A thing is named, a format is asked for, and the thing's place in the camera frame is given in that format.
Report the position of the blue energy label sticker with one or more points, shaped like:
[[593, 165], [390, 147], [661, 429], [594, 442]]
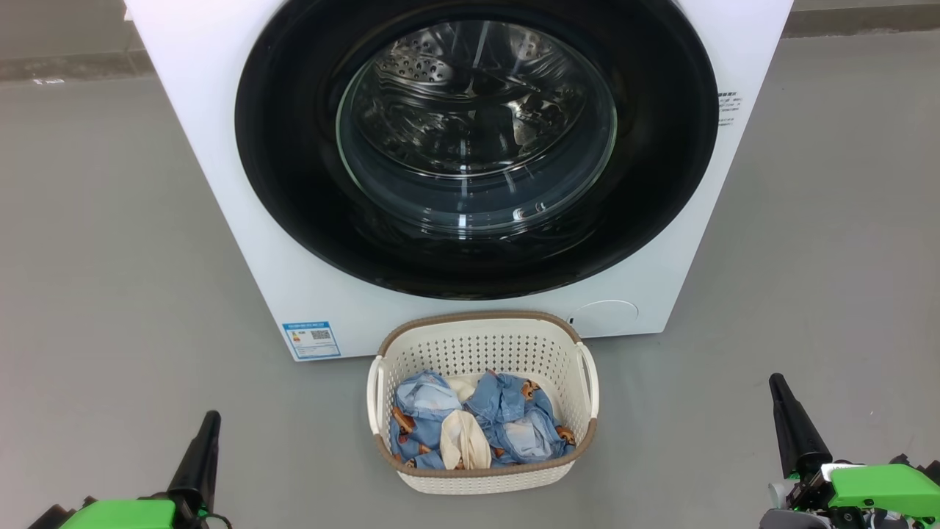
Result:
[[312, 340]]

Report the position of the cream and blue garment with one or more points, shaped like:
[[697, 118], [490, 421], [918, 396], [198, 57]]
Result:
[[463, 441]]

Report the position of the blue bear-print garment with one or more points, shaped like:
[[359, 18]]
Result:
[[514, 411]]

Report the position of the black round glass washer door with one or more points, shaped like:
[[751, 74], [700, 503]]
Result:
[[294, 184]]

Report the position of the white front-load washing machine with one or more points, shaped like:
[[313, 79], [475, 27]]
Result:
[[220, 184]]

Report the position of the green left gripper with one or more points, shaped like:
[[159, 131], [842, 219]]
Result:
[[117, 514]]

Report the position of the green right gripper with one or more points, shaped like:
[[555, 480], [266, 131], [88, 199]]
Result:
[[881, 488]]

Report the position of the small printed text label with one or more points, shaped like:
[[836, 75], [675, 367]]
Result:
[[729, 109]]

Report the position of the cream perforated laundry basket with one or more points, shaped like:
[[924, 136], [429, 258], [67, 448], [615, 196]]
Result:
[[470, 345]]

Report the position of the round white filter cover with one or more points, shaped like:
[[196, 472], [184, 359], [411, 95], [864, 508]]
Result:
[[606, 318]]

